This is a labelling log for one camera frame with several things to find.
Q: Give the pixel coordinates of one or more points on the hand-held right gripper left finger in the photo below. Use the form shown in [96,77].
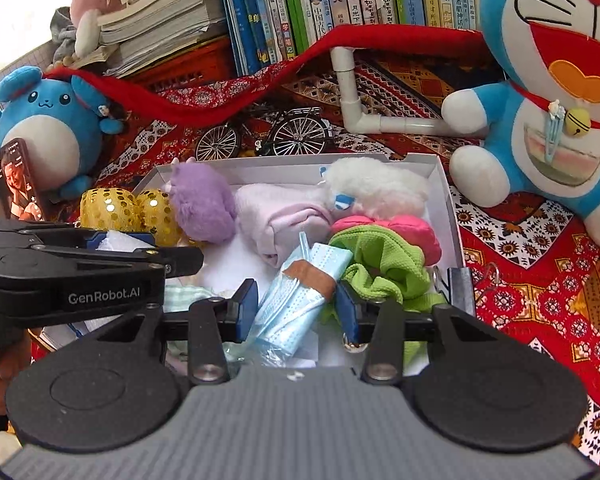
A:
[249,307]

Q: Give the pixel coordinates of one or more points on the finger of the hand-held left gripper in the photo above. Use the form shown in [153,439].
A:
[185,260]
[94,240]

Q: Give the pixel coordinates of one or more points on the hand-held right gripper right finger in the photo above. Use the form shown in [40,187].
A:
[344,310]

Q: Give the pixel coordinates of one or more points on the white foam sponge block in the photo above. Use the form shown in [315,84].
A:
[122,241]

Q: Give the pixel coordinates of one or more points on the green striped cloth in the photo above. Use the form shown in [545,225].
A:
[185,295]

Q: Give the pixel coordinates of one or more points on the gold sequin fabric hat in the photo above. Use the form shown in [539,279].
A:
[110,207]

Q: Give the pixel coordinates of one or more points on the blue face mask bundle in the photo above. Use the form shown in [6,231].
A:
[290,310]

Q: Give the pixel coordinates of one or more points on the purple fluffy plush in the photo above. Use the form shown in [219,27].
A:
[205,205]

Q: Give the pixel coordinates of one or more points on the green textured cloth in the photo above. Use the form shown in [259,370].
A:
[380,260]

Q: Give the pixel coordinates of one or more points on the pale purple cloth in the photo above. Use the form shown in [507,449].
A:
[275,215]

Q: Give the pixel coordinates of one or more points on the white fluffy plush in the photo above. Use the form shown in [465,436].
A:
[380,185]

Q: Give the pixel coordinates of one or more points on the white cardboard box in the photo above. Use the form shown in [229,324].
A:
[420,165]

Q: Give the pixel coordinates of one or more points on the person's left hand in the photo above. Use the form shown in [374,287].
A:
[15,355]

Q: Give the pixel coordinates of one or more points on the smartphone with lit screen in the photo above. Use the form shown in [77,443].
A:
[15,180]

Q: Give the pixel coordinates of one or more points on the miniature metal bicycle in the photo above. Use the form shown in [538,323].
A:
[220,142]

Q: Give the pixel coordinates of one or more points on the blue round plush toy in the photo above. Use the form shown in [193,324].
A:
[45,105]

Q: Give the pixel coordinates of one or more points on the red scarf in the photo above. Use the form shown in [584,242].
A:
[180,105]

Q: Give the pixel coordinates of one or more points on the red patterned blanket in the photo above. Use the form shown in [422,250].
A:
[530,310]

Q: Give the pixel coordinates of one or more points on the red plastic crate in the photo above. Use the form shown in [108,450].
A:
[195,65]

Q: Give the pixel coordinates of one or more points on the grey plush toy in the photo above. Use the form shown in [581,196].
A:
[62,35]

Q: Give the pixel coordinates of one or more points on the white plastic pipe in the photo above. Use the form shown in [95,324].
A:
[350,90]

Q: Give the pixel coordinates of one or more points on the stack of worn paperbacks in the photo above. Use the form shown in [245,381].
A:
[155,25]

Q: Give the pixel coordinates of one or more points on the pink plush toy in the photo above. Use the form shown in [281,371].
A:
[95,0]

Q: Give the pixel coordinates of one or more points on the blue cat plush toy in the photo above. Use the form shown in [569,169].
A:
[545,150]

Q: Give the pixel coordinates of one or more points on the row of colourful books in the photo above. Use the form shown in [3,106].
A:
[330,0]

